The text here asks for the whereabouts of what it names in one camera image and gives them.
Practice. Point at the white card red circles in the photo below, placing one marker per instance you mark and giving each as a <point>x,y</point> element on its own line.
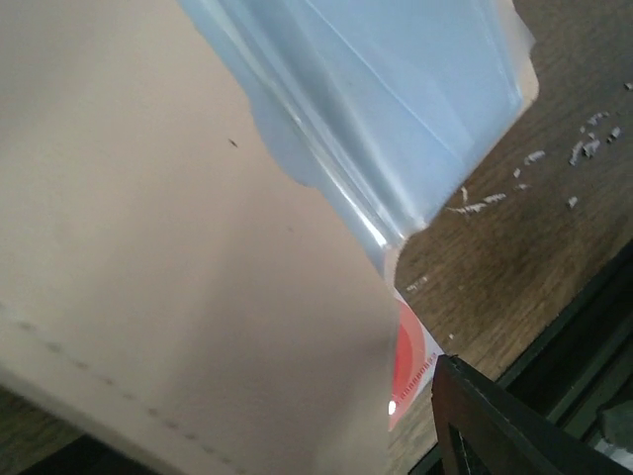
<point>416,354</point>

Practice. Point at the black front frame rail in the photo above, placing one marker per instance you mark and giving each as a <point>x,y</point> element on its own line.
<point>577,372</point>

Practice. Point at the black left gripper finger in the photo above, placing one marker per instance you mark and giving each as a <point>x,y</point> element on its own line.
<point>481,429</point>

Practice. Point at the beige leather card holder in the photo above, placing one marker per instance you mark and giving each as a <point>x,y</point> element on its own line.
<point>203,204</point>

